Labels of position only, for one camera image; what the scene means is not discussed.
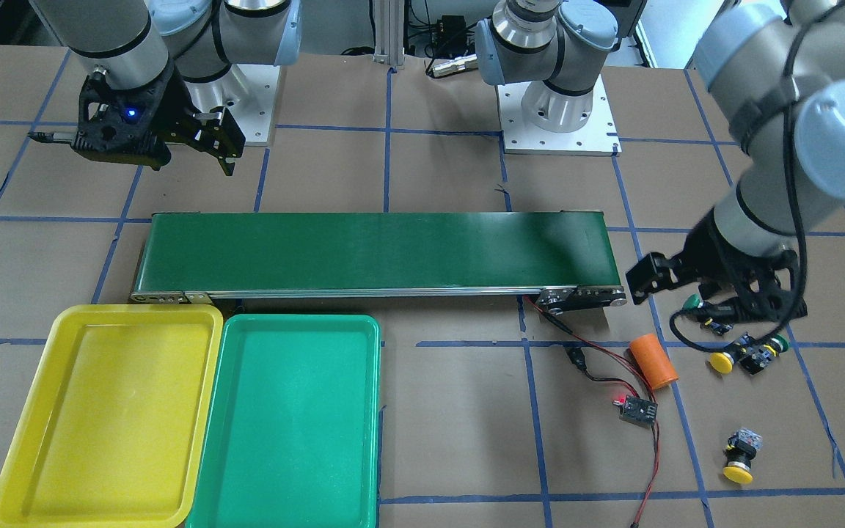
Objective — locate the aluminium frame post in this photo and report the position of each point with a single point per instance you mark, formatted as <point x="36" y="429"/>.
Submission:
<point x="389" y="32"/>

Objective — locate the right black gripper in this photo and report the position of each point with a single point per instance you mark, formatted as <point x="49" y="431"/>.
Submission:
<point x="174" y="111"/>

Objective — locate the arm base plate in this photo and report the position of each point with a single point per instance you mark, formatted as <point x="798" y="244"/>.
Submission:
<point x="249" y="92"/>
<point x="537" y="120"/>

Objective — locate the plain orange cylinder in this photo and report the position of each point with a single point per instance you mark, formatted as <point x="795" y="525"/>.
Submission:
<point x="653" y="361"/>

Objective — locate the lone yellow push button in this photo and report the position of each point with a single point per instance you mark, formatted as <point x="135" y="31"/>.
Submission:
<point x="741" y="449"/>

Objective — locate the yellow push button in cluster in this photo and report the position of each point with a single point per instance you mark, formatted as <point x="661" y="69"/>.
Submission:
<point x="731" y="355"/>

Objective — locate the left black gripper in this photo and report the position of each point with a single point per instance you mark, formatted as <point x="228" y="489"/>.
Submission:
<point x="704" y="253"/>

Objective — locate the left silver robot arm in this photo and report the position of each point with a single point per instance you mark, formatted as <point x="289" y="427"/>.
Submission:
<point x="780" y="83"/>

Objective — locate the yellow plastic tray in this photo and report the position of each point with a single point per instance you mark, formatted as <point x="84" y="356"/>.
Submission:
<point x="112" y="430"/>

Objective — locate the green conveyor belt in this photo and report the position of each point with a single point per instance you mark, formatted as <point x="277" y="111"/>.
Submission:
<point x="564" y="261"/>

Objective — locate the small motor controller board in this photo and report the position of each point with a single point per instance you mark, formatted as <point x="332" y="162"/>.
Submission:
<point x="636" y="410"/>

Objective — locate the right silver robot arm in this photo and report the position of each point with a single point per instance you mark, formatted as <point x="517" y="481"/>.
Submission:
<point x="134" y="40"/>

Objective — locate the green plastic tray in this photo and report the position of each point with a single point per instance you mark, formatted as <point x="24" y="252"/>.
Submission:
<point x="292" y="437"/>

